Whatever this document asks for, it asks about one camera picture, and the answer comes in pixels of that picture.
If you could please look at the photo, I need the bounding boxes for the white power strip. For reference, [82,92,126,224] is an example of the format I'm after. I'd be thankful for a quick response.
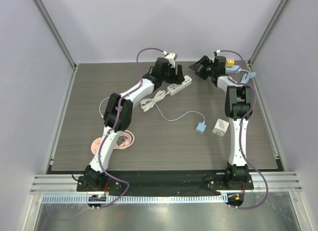
[139,75,193,113]

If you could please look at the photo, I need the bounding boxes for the blue USB charger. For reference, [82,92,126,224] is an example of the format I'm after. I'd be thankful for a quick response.
[195,122,206,134]

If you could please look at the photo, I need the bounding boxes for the white cube adapter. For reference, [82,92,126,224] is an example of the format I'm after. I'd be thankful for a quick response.
[212,119,229,137]

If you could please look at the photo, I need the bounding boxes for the pink round socket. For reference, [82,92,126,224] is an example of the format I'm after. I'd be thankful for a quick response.
[90,130,135,154]

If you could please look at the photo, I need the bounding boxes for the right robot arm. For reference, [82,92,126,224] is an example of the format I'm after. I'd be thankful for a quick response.
[189,56,254,189]

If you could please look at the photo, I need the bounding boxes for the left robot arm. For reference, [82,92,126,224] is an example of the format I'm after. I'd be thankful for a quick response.
[78,53,185,191]

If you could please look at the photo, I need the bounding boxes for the yellow plug adapter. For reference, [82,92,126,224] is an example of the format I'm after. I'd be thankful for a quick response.
[225,60,235,68]

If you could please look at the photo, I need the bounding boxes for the blue power strip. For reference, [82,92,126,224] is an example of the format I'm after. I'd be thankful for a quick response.
[226,65,256,83]

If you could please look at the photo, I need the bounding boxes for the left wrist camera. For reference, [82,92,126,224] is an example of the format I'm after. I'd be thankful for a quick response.
[164,53,177,68]

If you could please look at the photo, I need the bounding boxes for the white charger cable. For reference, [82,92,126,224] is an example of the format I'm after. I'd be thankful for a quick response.
[98,100,206,124]

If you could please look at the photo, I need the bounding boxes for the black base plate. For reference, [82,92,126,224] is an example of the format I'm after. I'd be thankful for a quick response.
[77,170,254,192]

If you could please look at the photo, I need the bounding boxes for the perforated cable duct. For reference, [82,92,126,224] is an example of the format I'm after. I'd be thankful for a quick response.
[42,193,228,204]

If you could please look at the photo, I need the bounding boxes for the aluminium front rail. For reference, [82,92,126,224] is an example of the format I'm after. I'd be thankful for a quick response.
[30,171,302,194]

